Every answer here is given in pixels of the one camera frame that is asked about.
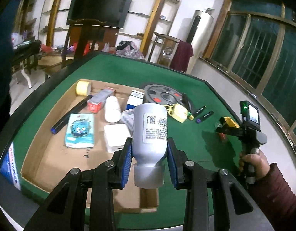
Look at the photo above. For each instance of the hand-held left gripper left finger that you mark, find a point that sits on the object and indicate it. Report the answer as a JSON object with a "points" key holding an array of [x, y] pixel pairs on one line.
{"points": [[127, 163]]}

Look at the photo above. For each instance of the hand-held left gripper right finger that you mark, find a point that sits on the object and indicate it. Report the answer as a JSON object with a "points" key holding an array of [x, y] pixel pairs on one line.
{"points": [[171, 163]]}

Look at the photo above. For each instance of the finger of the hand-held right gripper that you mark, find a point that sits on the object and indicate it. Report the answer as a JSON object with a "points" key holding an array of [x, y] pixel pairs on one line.
{"points": [[228, 131]]}

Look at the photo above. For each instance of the small red packet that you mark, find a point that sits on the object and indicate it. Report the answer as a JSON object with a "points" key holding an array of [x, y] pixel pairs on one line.
{"points": [[223, 136]]}

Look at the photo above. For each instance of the yellow packet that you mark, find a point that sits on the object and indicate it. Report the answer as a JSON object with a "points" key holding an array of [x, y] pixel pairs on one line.
{"points": [[231, 124]]}

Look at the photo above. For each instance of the large white plastic bottle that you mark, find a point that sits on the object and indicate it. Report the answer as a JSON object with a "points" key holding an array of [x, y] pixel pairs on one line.
{"points": [[148, 146]]}

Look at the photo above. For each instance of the white charger block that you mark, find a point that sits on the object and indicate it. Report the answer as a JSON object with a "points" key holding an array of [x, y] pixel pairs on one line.
{"points": [[115, 138]]}

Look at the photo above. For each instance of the black marker green cap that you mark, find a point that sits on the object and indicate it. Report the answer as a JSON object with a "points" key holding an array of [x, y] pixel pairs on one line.
{"points": [[198, 112], [186, 102]]}

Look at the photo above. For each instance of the clear plastic container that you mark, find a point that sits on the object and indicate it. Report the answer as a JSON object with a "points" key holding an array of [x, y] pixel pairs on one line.
{"points": [[127, 120]]}

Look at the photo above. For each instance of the pale yellow case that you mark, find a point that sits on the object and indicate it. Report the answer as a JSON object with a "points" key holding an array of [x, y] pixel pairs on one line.
{"points": [[178, 112]]}

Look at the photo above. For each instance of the small white tube bottle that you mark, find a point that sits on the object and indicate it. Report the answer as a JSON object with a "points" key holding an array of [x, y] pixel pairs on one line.
{"points": [[112, 109]]}

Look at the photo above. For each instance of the light blue cartoon packet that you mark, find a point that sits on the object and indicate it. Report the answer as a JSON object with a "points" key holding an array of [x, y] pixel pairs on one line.
{"points": [[78, 134]]}

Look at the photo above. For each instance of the white and blue box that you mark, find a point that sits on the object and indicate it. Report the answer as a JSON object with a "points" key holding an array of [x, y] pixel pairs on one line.
{"points": [[134, 98]]}

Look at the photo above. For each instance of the red toothpaste box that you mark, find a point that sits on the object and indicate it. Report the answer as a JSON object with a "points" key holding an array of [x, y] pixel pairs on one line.
{"points": [[99, 99]]}

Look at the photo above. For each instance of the shallow cardboard tray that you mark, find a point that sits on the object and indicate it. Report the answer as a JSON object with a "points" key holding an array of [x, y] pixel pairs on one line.
{"points": [[54, 163]]}

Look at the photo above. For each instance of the black marker blue cap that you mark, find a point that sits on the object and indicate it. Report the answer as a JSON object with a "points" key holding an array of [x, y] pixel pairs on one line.
{"points": [[71, 115]]}

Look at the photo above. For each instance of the yellow tape roll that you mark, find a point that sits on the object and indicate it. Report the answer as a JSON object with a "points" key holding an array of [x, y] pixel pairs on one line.
{"points": [[81, 89]]}

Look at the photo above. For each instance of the person's right forearm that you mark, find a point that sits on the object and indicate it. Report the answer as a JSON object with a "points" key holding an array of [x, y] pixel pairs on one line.
{"points": [[275, 197]]}

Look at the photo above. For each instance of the person's right hand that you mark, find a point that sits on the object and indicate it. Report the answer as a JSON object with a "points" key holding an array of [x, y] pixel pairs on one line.
{"points": [[260, 163]]}

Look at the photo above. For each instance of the black marker purple cap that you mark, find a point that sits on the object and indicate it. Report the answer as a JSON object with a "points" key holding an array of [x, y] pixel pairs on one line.
{"points": [[207, 115]]}

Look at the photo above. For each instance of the round grey table plate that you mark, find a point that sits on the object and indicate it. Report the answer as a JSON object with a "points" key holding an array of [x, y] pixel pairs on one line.
{"points": [[162, 93]]}

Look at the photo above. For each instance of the barred window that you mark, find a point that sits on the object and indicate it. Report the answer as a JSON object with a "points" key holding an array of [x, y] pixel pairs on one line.
{"points": [[258, 48]]}

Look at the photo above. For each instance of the dark red cloth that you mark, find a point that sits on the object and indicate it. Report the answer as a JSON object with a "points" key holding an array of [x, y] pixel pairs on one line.
{"points": [[183, 55]]}

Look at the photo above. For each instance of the tall air conditioner tower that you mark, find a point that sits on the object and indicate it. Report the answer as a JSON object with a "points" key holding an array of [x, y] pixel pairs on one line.
{"points": [[203, 28]]}

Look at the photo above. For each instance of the purple plastic bag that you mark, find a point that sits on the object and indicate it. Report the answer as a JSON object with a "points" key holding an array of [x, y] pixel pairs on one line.
{"points": [[131, 50]]}

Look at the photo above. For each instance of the wooden chair with medallion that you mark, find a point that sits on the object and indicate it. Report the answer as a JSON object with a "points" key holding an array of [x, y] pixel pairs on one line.
{"points": [[160, 37]]}

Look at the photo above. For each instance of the blue and white carton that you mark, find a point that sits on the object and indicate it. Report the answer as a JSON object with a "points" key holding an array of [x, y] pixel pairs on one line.
{"points": [[9, 166]]}

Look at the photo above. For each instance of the red bag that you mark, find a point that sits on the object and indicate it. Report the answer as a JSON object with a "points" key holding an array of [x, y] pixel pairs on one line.
{"points": [[78, 49]]}

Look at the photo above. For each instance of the dark wooden chair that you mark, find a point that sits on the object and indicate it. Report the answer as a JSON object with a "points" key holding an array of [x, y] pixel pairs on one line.
{"points": [[81, 41]]}

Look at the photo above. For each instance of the black side table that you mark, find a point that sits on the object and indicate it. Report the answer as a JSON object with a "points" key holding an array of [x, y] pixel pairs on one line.
{"points": [[25, 50]]}

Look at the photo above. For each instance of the black flat television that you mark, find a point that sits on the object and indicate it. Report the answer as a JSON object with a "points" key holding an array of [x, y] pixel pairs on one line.
{"points": [[97, 9]]}

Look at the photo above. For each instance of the white plastic bag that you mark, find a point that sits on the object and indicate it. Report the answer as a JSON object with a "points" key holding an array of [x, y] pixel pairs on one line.
{"points": [[16, 39]]}

